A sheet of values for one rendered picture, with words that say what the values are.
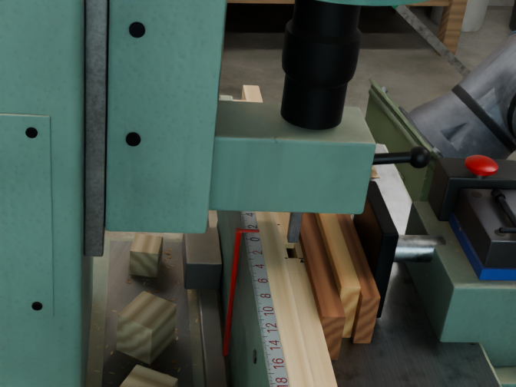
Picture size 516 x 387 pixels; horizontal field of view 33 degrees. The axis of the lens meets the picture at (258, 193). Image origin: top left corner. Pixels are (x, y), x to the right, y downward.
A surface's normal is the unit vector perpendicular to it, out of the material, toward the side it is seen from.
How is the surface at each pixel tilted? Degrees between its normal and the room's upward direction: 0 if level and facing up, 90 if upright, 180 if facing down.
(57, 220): 90
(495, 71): 53
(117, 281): 0
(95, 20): 90
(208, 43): 90
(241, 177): 90
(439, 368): 0
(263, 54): 0
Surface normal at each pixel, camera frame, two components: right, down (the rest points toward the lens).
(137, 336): -0.45, 0.42
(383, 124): -0.96, 0.04
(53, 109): 0.11, 0.52
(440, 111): -0.33, -0.63
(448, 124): -0.18, -0.41
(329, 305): 0.11, -0.85
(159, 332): 0.89, 0.31
